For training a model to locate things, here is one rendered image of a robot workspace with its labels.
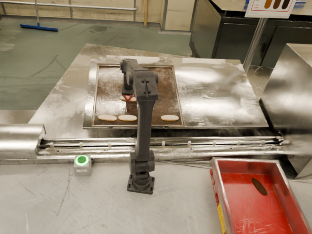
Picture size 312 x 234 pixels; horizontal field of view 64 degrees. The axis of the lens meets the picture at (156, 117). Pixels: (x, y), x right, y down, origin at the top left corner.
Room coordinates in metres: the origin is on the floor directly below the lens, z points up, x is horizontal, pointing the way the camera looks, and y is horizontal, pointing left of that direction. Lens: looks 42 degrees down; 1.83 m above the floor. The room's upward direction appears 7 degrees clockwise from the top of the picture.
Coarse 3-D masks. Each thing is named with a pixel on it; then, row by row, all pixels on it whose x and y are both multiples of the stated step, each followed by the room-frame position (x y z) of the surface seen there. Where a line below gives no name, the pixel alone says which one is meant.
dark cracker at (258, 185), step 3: (252, 180) 0.74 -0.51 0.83; (255, 180) 0.74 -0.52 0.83; (255, 183) 0.72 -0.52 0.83; (258, 183) 0.72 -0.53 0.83; (255, 186) 0.71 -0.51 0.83; (258, 186) 0.71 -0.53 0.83; (261, 186) 0.71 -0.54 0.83; (258, 189) 0.69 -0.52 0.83; (261, 189) 0.69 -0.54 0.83; (264, 189) 0.69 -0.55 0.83; (261, 192) 0.68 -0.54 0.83; (264, 192) 0.68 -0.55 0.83
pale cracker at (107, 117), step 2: (104, 114) 1.00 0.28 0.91; (98, 116) 0.99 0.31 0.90; (100, 116) 0.98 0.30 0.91; (102, 116) 0.98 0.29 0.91; (104, 116) 0.99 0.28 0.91; (106, 116) 0.99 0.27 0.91; (108, 116) 0.99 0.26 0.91; (110, 116) 0.99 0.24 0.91; (112, 116) 0.99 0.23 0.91; (114, 116) 1.00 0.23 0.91; (100, 118) 0.97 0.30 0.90; (102, 118) 0.97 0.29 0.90; (104, 118) 0.97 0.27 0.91; (106, 118) 0.97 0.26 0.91; (108, 118) 0.98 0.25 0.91; (110, 118) 0.98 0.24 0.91; (112, 118) 0.98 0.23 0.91; (114, 118) 0.98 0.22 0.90; (116, 118) 0.99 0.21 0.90; (106, 120) 0.97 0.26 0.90; (108, 120) 0.97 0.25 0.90; (110, 120) 0.97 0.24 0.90; (112, 120) 0.97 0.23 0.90; (114, 120) 0.97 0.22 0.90
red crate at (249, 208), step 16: (224, 176) 0.75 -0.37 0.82; (240, 176) 0.76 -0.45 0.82; (256, 176) 0.77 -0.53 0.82; (240, 192) 0.67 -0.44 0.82; (256, 192) 0.68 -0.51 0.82; (272, 192) 0.69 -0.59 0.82; (240, 208) 0.59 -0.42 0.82; (256, 208) 0.59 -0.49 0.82; (272, 208) 0.60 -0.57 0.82; (240, 224) 0.51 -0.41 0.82; (256, 224) 0.52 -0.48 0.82; (272, 224) 0.53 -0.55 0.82; (288, 224) 0.54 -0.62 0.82
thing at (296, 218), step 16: (224, 160) 0.77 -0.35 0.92; (240, 160) 0.78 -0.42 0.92; (256, 160) 0.79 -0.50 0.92; (272, 160) 0.80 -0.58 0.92; (272, 176) 0.76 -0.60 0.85; (224, 192) 0.59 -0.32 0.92; (288, 192) 0.64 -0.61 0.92; (224, 208) 0.52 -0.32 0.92; (288, 208) 0.58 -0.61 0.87; (224, 224) 0.47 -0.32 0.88; (304, 224) 0.50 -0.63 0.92
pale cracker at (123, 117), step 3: (120, 117) 0.99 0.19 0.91; (123, 117) 1.00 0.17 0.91; (126, 117) 1.00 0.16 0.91; (129, 117) 1.00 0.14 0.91; (132, 117) 1.00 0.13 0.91; (135, 117) 1.01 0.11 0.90; (123, 120) 0.98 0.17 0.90; (126, 120) 0.98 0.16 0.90; (129, 120) 0.99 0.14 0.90; (132, 120) 0.99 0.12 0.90
